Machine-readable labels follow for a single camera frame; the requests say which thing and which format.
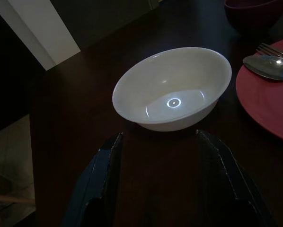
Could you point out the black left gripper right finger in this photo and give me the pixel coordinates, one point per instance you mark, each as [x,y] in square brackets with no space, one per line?
[229,179]

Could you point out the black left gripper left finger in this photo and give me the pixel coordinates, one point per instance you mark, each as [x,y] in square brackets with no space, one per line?
[101,179]

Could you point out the red round plate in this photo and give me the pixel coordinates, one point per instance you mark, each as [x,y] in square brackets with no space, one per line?
[269,99]

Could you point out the white ceramic bowl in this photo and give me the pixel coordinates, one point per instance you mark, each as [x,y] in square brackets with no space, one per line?
[172,94]

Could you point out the silver metal spoon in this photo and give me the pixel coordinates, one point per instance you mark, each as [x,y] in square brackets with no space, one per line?
[269,66]

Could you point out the silver metal fork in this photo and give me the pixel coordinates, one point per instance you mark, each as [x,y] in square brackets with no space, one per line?
[271,50]

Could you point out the white pillar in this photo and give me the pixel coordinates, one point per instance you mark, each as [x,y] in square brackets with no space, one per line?
[39,30]

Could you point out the dark maroon bowl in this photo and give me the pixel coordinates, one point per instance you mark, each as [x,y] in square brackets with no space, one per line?
[252,14]

